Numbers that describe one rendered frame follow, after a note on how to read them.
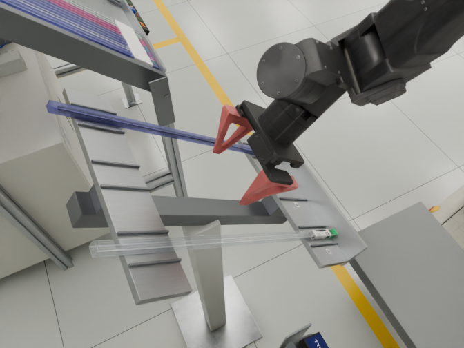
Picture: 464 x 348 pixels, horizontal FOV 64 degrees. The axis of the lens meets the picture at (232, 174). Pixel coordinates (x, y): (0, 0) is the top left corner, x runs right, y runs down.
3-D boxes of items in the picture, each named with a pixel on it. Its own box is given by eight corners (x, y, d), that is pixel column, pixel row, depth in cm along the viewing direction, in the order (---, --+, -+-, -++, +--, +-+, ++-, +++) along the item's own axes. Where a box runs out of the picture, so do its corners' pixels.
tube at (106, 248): (328, 232, 75) (332, 228, 74) (332, 237, 74) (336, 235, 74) (88, 246, 38) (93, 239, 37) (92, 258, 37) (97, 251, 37)
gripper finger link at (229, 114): (211, 175, 52) (255, 129, 47) (193, 138, 55) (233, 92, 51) (244, 180, 57) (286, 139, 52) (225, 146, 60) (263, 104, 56)
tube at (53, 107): (274, 155, 86) (277, 152, 85) (277, 159, 85) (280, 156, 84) (45, 105, 49) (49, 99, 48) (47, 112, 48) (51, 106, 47)
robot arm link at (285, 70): (411, 92, 41) (387, 23, 42) (384, 72, 32) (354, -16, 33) (314, 130, 48) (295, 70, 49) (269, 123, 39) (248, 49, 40)
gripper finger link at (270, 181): (232, 217, 48) (281, 171, 44) (211, 174, 52) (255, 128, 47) (264, 218, 53) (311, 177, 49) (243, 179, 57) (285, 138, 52)
